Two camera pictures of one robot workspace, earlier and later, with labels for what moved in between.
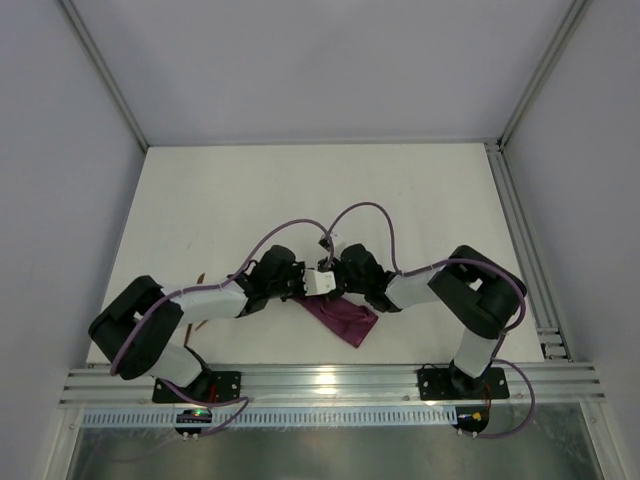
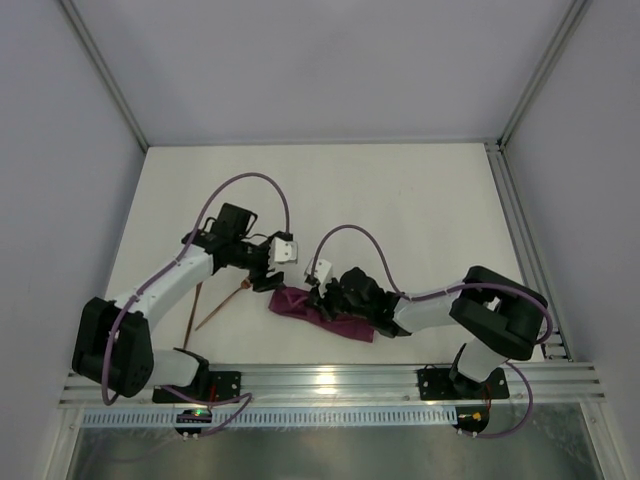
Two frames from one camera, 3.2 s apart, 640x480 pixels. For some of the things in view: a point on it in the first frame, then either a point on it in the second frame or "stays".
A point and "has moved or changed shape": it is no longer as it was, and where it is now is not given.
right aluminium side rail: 552,339 stays
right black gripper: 339,273 → 326,296
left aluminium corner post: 104,73 stays
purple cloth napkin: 346,318 has moved or changed shape
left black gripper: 296,282 → 265,272
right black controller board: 472,418 stays
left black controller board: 192,416 stays
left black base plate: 213,386 stays
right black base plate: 452,384 stays
